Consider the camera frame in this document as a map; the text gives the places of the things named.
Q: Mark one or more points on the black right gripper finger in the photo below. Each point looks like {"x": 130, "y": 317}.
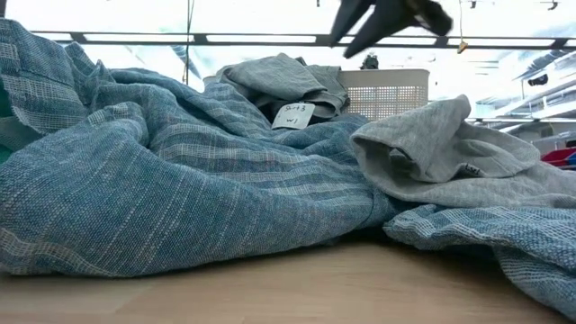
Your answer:
{"x": 351, "y": 20}
{"x": 387, "y": 24}

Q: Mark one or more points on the grey-blue woven shirt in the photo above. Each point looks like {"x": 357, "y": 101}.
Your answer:
{"x": 270, "y": 78}

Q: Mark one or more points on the light grey knit garment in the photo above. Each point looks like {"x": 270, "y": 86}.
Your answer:
{"x": 432, "y": 135}

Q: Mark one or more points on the blue woven shirt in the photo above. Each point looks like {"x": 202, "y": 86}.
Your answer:
{"x": 135, "y": 189}

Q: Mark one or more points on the teal garment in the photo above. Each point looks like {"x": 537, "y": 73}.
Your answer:
{"x": 3, "y": 103}

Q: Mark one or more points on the black ceiling device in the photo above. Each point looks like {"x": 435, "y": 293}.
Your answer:
{"x": 369, "y": 62}

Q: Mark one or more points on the white perforated plastic basket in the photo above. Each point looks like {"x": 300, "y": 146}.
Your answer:
{"x": 387, "y": 94}

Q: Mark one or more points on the white tag marked Shirt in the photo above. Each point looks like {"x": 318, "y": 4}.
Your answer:
{"x": 292, "y": 116}

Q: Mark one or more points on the red storage bin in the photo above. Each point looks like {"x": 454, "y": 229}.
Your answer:
{"x": 558, "y": 157}

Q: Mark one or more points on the black overhead frame bar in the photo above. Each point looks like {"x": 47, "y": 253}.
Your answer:
{"x": 270, "y": 39}

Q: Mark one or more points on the black ceiling camera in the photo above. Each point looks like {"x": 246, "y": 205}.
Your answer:
{"x": 537, "y": 80}

